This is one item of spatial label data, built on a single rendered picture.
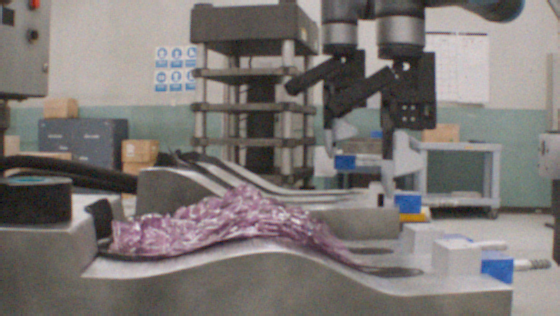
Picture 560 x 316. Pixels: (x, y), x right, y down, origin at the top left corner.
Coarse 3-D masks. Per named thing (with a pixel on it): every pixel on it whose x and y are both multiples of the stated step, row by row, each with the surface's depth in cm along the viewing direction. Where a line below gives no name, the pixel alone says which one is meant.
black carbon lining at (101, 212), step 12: (96, 204) 63; (108, 204) 65; (96, 216) 63; (108, 216) 65; (96, 228) 63; (108, 228) 65; (108, 240) 64; (108, 252) 54; (360, 252) 69; (372, 252) 69; (384, 252) 69; (384, 276) 58; (396, 276) 55; (408, 276) 55
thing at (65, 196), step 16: (0, 192) 49; (16, 192) 48; (32, 192) 49; (48, 192) 50; (64, 192) 51; (0, 208) 49; (16, 208) 49; (32, 208) 49; (48, 208) 50; (64, 208) 51
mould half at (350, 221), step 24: (168, 168) 87; (216, 168) 100; (240, 168) 109; (144, 192) 87; (168, 192) 86; (192, 192) 85; (216, 192) 85; (264, 192) 99; (288, 192) 106; (312, 192) 105; (336, 192) 103; (360, 192) 100; (312, 216) 82; (336, 216) 81; (360, 216) 80; (384, 216) 80; (360, 240) 81
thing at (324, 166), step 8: (320, 152) 115; (336, 152) 118; (320, 160) 115; (328, 160) 115; (336, 160) 115; (344, 160) 115; (352, 160) 114; (360, 160) 115; (368, 160) 115; (376, 160) 115; (320, 168) 115; (328, 168) 115; (336, 168) 115; (344, 168) 115; (352, 168) 114
